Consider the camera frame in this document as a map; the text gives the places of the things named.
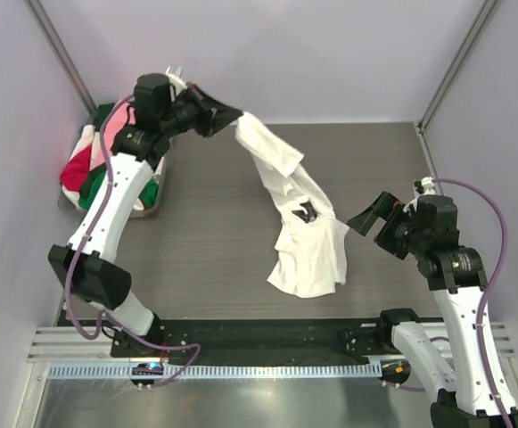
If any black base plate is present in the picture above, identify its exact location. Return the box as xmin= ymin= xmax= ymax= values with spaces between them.
xmin=109 ymin=317 xmax=420 ymax=365

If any pink t shirt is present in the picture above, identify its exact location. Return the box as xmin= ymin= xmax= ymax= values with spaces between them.
xmin=103 ymin=103 xmax=136 ymax=155

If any aluminium frame post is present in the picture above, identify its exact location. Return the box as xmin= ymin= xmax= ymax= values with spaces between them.
xmin=415 ymin=0 xmax=502 ymax=135
xmin=23 ymin=0 xmax=96 ymax=116

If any aluminium front rail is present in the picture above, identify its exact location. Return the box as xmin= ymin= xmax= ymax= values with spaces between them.
xmin=28 ymin=322 xmax=515 ymax=361

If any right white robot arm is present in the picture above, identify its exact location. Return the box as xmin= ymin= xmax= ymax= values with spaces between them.
xmin=347 ymin=192 xmax=518 ymax=427

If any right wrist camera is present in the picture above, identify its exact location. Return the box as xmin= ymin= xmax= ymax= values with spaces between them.
xmin=414 ymin=177 xmax=437 ymax=198

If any clear plastic bin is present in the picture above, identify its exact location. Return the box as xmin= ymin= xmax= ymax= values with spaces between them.
xmin=60 ymin=125 xmax=167 ymax=217

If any right aluminium frame post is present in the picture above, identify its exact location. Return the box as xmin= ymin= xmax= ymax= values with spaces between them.
xmin=415 ymin=0 xmax=502 ymax=135

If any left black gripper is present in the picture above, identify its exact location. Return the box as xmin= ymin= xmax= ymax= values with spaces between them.
xmin=160 ymin=82 xmax=243 ymax=138

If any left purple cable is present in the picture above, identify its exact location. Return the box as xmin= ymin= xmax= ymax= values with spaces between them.
xmin=64 ymin=93 xmax=202 ymax=389

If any white t shirt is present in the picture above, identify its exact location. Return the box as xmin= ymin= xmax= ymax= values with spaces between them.
xmin=235 ymin=112 xmax=349 ymax=299

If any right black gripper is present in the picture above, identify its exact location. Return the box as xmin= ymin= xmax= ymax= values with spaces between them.
xmin=348 ymin=190 xmax=429 ymax=259

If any green t shirt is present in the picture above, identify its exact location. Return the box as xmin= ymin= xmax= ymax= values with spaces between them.
xmin=78 ymin=103 xmax=165 ymax=216

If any red t shirt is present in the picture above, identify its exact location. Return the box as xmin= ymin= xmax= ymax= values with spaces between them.
xmin=60 ymin=145 xmax=92 ymax=192

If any left aluminium frame post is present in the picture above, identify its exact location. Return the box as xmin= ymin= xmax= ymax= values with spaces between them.
xmin=23 ymin=0 xmax=96 ymax=116

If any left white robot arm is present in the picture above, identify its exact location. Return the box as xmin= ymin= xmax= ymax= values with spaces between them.
xmin=48 ymin=73 xmax=243 ymax=356

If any slotted cable duct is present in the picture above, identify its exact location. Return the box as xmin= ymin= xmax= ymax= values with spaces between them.
xmin=48 ymin=361 xmax=382 ymax=380

